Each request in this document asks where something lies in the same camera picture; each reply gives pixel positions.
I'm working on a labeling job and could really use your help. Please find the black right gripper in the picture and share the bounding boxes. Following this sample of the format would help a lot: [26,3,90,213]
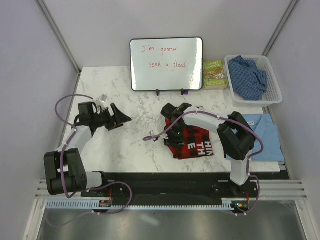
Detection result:
[161,123,186,150]

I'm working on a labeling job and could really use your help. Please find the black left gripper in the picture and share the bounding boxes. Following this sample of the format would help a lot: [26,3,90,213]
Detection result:
[92,103,132,132]

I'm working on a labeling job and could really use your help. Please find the red black plaid shirt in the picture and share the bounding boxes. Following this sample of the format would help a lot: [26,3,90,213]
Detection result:
[167,120,214,160]

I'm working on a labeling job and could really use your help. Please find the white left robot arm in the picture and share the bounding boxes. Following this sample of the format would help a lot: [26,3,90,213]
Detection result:
[44,102,132,198]

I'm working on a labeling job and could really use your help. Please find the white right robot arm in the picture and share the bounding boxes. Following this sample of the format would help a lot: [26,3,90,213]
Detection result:
[161,103,258,197]

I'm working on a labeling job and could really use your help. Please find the green children's book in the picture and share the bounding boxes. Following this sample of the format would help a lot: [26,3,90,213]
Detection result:
[202,60,228,90]

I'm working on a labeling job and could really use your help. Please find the whiteboard with red writing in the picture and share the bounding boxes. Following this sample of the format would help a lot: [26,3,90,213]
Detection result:
[129,37,203,92]

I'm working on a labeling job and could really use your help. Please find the folded light blue shirt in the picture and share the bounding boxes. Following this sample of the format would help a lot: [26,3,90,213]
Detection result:
[224,113,285,162]

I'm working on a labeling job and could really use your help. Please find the blue checkered shirt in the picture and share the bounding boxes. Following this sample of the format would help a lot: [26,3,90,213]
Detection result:
[228,55,268,101]

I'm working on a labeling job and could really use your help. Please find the white plastic basket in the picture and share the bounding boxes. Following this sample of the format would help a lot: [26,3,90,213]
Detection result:
[224,54,283,108]

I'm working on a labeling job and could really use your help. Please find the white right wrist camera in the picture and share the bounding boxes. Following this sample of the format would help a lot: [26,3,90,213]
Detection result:
[152,133,169,141]

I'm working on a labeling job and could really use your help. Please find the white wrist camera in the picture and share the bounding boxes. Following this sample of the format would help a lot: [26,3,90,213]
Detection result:
[95,94,108,109]
[152,133,169,141]

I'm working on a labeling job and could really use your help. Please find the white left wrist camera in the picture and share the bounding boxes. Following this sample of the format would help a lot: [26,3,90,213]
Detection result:
[95,94,108,109]

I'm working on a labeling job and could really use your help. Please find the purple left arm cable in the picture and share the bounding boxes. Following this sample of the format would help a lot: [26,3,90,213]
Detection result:
[46,94,133,227]

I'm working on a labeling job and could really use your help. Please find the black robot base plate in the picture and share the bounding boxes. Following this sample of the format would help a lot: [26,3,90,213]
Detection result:
[52,171,287,204]

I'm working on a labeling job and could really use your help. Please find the white slotted cable duct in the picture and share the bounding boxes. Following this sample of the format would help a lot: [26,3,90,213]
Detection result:
[46,199,250,212]

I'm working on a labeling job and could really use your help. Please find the aluminium frame rail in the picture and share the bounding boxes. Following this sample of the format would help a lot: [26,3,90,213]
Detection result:
[35,0,82,76]

